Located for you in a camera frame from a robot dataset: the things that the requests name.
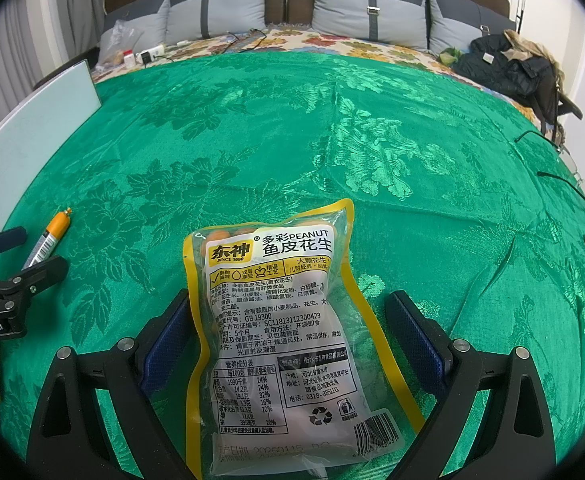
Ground clear plastic bag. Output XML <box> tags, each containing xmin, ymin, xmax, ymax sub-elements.
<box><xmin>97</xmin><ymin>19</ymin><xmax>146</xmax><ymax>67</ymax></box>

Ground eyeglasses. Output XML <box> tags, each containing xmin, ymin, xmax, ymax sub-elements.
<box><xmin>514</xmin><ymin>129</ymin><xmax>585</xmax><ymax>208</ymax></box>

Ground grey strapped pillow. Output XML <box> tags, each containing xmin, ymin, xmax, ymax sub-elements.
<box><xmin>165</xmin><ymin>0</ymin><xmax>273</xmax><ymax>46</ymax></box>
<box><xmin>307</xmin><ymin>0</ymin><xmax>431</xmax><ymax>43</ymax></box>
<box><xmin>425</xmin><ymin>0</ymin><xmax>511</xmax><ymax>56</ymax></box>
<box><xmin>100</xmin><ymin>0</ymin><xmax>170</xmax><ymax>58</ymax></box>

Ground white power strip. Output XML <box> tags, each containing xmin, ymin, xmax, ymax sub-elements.
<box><xmin>137</xmin><ymin>44</ymin><xmax>168</xmax><ymax>66</ymax></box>

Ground black jacket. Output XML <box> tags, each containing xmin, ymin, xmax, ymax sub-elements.
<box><xmin>453</xmin><ymin>34</ymin><xmax>558</xmax><ymax>101</ymax></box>

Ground yellow-edged clear peanut packet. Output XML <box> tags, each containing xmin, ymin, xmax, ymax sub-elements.
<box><xmin>181</xmin><ymin>198</ymin><xmax>424</xmax><ymax>480</ymax></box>

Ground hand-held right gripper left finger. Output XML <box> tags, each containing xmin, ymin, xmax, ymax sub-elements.
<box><xmin>25</xmin><ymin>287</ymin><xmax>196</xmax><ymax>480</ymax></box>

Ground colourful floral bedsheet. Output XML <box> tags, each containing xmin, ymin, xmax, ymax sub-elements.
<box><xmin>92</xmin><ymin>27</ymin><xmax>563</xmax><ymax>141</ymax></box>

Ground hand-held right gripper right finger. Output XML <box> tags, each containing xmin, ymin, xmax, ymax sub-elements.
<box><xmin>387</xmin><ymin>290</ymin><xmax>558</xmax><ymax>480</ymax></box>

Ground black cable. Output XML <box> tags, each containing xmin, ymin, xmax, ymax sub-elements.
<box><xmin>220</xmin><ymin>30</ymin><xmax>268</xmax><ymax>53</ymax></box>

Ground green floral blanket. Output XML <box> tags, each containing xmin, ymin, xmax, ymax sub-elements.
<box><xmin>0</xmin><ymin>37</ymin><xmax>585</xmax><ymax>480</ymax></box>

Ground beige garment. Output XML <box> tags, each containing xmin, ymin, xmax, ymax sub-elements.
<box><xmin>503</xmin><ymin>29</ymin><xmax>556</xmax><ymax>63</ymax></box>

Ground orange sausage stick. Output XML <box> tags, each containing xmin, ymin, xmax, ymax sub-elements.
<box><xmin>22</xmin><ymin>206</ymin><xmax>73</xmax><ymax>271</ymax></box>

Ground white board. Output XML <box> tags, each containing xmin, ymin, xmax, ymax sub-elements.
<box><xmin>0</xmin><ymin>58</ymin><xmax>103</xmax><ymax>241</ymax></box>

